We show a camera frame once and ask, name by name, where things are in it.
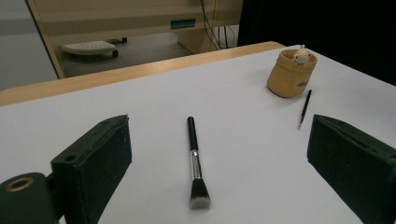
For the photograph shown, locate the black makeup brush silver ferrule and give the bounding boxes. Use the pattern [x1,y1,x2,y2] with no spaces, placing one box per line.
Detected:
[186,116,212,210]

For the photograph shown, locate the wheeled floor stand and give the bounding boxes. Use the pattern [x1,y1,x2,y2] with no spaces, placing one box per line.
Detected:
[59,37,128,59]

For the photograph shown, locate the thin black cosmetic brush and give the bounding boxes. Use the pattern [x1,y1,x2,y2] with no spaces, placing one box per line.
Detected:
[297,89,313,131]

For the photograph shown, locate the black curtain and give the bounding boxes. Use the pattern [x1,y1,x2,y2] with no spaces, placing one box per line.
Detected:
[237,0,396,87]

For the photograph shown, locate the dark desk label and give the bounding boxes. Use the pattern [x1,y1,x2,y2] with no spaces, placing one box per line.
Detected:
[170,18,196,30]

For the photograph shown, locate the tan brush holder cup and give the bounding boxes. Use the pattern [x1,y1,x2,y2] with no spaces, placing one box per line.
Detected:
[266,49,318,99]

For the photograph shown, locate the small white animal figurine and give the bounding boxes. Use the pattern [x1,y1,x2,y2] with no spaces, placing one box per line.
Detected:
[292,44,312,65]

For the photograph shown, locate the beige wooden desk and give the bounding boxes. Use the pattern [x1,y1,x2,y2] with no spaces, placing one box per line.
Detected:
[26,0,244,78]

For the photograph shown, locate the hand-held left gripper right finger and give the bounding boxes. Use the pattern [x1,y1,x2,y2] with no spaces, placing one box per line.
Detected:
[306,114,396,224]

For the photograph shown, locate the light wooden table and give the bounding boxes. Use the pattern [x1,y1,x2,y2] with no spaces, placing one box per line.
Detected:
[0,40,285,107]

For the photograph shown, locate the black hanging cables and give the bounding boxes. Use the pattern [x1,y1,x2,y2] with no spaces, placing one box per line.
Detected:
[199,0,237,50]

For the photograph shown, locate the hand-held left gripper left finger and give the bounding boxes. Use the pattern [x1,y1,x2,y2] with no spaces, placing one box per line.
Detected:
[50,114,133,224]

